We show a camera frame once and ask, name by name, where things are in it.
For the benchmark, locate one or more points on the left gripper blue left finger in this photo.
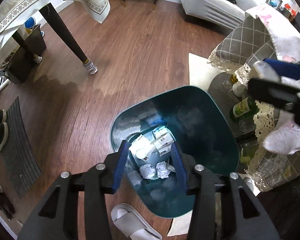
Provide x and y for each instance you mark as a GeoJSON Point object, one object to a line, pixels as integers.
{"type": "Point", "coordinates": [56, 214]}

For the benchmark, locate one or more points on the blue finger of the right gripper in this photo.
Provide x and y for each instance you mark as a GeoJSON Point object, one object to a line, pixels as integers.
{"type": "Point", "coordinates": [286, 69]}
{"type": "Point", "coordinates": [273, 93]}

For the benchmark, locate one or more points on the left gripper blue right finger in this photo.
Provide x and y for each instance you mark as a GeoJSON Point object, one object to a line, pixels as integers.
{"type": "Point", "coordinates": [224, 206]}

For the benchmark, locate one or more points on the large white cardboard box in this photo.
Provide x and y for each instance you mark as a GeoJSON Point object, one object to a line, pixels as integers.
{"type": "Point", "coordinates": [142, 148]}

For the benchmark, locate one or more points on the torn white printed box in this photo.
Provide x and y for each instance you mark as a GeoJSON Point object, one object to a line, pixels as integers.
{"type": "Point", "coordinates": [162, 140]}

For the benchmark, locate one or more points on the dark teal trash bin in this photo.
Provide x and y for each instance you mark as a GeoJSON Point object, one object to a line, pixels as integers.
{"type": "Point", "coordinates": [196, 124]}

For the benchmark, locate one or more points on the pink cartoon tablecloth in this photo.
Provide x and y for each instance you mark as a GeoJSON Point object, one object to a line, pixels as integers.
{"type": "Point", "coordinates": [285, 138]}

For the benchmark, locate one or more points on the green glass bottle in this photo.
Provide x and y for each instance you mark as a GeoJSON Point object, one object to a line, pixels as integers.
{"type": "Point", "coordinates": [245, 109]}

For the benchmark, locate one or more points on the grey plaid fringed cloth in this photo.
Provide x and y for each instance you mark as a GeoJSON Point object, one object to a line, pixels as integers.
{"type": "Point", "coordinates": [247, 43]}

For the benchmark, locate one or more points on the dark ribbed floor mat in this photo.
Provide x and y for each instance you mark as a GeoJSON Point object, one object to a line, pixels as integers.
{"type": "Point", "coordinates": [20, 161]}

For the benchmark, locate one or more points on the framed picture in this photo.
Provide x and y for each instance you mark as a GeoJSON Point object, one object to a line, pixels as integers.
{"type": "Point", "coordinates": [276, 4]}

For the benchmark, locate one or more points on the white slipper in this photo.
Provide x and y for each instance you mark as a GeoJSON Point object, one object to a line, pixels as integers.
{"type": "Point", "coordinates": [132, 224]}

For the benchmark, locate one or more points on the grey armchair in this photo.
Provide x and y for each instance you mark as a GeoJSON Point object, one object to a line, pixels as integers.
{"type": "Point", "coordinates": [220, 12]}

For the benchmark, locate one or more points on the dark wooden table leg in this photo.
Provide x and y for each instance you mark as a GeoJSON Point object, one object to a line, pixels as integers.
{"type": "Point", "coordinates": [56, 23]}

